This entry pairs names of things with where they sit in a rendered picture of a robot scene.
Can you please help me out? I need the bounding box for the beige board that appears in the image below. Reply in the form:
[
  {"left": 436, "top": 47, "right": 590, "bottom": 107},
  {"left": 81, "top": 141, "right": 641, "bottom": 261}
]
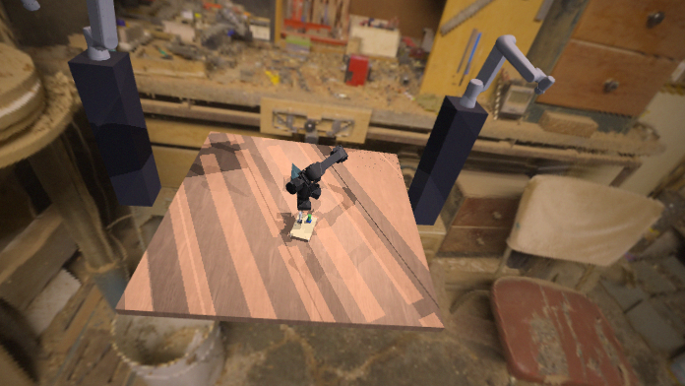
[{"left": 290, "top": 212, "right": 317, "bottom": 241}]

